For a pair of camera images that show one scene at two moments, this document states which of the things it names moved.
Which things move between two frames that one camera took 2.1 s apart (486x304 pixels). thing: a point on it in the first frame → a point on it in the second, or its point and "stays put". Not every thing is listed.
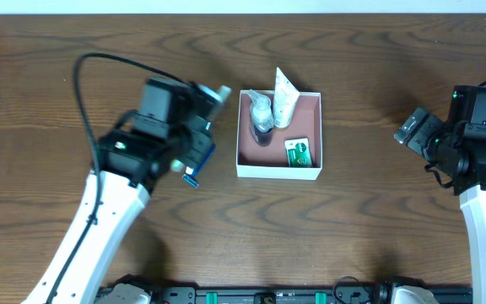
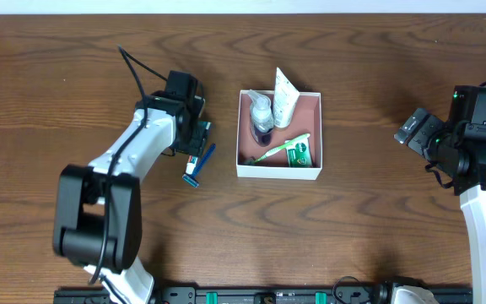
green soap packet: [299, 152] stays put
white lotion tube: [285, 99] stays put
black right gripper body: [414, 132] stays put
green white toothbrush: [217, 95] → [283, 147]
